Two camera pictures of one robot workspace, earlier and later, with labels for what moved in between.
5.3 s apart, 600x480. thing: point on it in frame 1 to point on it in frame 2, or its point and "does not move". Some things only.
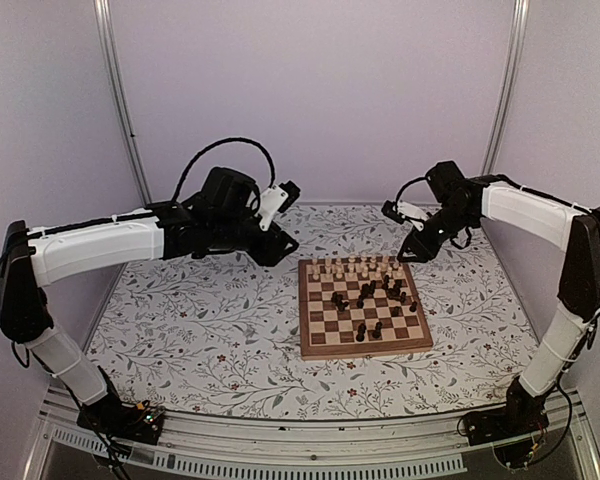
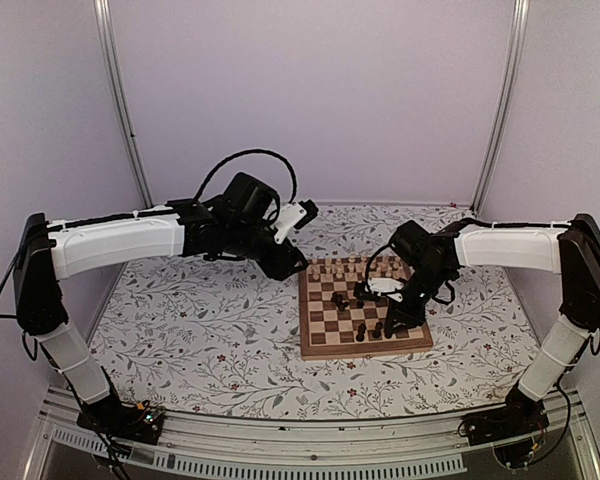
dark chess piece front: [377, 332] does not move
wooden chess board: [360, 305] does not move
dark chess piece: [361, 332] does not move
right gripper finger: [407, 254] to [390, 326]
